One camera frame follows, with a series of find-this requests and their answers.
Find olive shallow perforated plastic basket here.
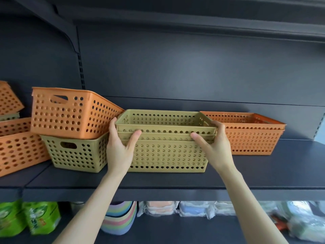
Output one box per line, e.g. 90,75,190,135
116,131,215,174
115,109,218,136

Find olive deep perforated plastic basket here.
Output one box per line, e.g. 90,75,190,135
0,112,20,122

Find dark shelf support bracket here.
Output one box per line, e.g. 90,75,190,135
10,0,80,55

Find green printed packet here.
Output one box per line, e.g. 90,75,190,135
0,200,27,238
22,201,61,236

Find person's left hand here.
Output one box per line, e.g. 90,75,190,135
106,119,142,176

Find orange shallow perforated plastic basket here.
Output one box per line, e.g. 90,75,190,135
223,128,285,156
200,111,287,130

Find dark slotted shelf upright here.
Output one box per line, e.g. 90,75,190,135
73,23,86,91

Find clear plastic wrapped goods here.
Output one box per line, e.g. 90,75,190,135
259,201,325,243

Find wrapped pack of peach containers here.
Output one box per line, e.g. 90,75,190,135
137,201,180,217

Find orange deep basket with handle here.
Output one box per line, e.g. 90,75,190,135
30,87,125,140

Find person's left forearm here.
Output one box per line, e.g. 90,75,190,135
54,170,130,244

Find person's right hand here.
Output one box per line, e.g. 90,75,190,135
190,120,236,172

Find wrapped pack of white containers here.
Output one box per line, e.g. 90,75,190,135
211,201,238,217

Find stack of pastel plastic bowls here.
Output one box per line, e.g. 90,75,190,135
100,201,138,234

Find dark overhead shelf board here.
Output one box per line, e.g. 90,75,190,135
51,0,325,44

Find wrapped pack of blue containers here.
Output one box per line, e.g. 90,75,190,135
178,201,213,219

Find orange deep perforated plastic basket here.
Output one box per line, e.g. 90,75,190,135
0,81,25,116
0,117,32,137
0,130,51,177

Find olive deep basket with handle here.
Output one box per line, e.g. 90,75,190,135
40,131,110,174

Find person's right forearm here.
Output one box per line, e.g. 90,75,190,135
217,165,290,244

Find dark metal shelf board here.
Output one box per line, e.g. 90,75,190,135
0,139,325,202

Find dark lower shelf board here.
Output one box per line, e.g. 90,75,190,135
0,216,290,244

